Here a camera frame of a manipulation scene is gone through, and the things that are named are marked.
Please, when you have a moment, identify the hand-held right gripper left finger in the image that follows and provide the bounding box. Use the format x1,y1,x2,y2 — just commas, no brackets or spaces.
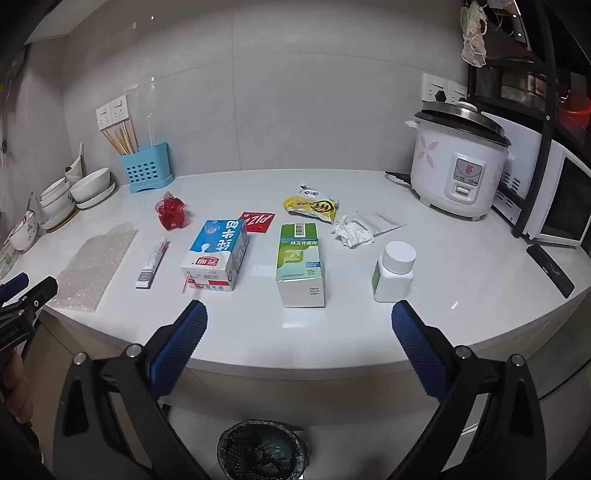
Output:
52,299,218,480

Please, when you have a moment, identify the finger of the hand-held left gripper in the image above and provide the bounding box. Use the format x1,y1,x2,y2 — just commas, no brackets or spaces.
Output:
0,276,59,324
0,272,29,301

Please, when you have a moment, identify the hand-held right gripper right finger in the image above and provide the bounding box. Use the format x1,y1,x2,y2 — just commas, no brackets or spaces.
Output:
392,299,548,480

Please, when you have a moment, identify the clear bubble wrap sheet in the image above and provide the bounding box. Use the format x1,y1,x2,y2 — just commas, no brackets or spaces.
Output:
48,222,139,312

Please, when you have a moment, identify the white pill bottle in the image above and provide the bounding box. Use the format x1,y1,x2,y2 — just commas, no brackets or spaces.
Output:
372,241,416,303

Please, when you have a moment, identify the white ointment tube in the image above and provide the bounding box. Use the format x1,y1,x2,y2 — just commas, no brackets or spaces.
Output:
135,237,169,289

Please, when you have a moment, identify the blue white milk carton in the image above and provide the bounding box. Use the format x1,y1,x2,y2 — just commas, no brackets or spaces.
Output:
179,219,250,292

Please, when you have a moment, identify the black mesh trash basket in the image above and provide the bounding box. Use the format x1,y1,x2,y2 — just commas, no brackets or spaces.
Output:
217,419,310,480

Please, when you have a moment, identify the white paper packet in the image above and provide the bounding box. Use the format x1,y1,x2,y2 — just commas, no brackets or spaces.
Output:
353,211,406,237

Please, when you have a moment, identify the white tissue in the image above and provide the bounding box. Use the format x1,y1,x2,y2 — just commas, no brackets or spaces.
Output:
331,215,375,248

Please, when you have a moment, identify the red mesh wrapper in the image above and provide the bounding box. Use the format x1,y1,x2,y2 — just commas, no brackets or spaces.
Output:
157,191,191,230

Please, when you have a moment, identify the green white medicine box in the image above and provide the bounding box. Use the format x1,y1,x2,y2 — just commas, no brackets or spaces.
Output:
276,222,326,308

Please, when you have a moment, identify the yellow snack bag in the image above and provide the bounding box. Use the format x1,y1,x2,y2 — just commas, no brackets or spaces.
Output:
283,183,340,225

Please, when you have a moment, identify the person's left hand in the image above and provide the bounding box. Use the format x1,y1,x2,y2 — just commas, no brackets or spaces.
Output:
0,351,34,418

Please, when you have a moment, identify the small patterned bowl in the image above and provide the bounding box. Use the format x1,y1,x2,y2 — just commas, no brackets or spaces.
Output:
7,210,40,252

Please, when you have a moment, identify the stack of patterned bowls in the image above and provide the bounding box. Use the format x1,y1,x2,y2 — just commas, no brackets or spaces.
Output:
37,178,77,222

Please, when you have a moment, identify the white ceramic plate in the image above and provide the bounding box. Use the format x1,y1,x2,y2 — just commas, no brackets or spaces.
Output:
74,182,116,209

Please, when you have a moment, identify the white ceramic bowl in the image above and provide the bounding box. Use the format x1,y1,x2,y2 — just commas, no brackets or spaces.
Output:
69,167,113,204

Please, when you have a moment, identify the red sachet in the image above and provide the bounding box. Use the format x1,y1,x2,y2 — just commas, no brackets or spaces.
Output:
238,211,276,234

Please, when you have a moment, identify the black remote control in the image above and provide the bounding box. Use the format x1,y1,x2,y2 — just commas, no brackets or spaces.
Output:
526,244,575,298

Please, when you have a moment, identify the blue chopstick holder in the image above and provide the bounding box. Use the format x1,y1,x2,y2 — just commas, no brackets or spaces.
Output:
121,142,174,193

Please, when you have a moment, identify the bundle of wooden chopsticks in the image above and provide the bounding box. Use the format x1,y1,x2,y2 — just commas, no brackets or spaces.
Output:
100,121,139,156

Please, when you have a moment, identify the white rice cooker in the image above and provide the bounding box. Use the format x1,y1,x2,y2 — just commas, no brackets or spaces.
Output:
405,102,515,223

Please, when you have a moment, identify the white microwave oven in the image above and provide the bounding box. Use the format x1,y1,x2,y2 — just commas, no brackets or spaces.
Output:
480,111,591,247

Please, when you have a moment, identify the red plastic basin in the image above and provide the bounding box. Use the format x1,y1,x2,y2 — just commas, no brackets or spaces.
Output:
558,108,591,132

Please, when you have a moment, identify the steel pot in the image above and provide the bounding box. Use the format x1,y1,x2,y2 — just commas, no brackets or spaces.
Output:
496,69,550,100

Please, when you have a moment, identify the black metal rack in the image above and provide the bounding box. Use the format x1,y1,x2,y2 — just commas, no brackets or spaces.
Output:
466,0,591,241

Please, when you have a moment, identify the hanging white cloth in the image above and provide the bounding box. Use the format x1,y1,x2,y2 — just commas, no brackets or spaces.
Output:
461,0,490,65

